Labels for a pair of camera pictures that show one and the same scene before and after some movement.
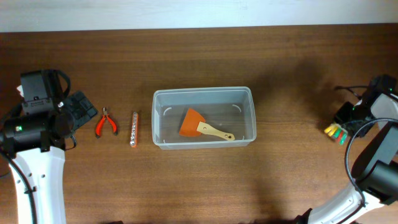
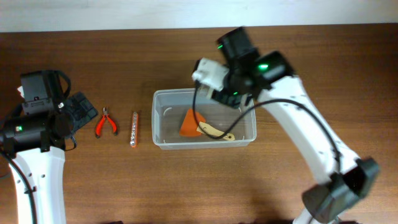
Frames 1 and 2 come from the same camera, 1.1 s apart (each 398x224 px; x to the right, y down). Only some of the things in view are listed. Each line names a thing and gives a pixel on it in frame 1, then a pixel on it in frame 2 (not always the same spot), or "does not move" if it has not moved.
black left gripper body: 84,109 does not move
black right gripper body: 350,117 to 230,99
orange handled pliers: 99,124 does not move
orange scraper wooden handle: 193,124 does not move
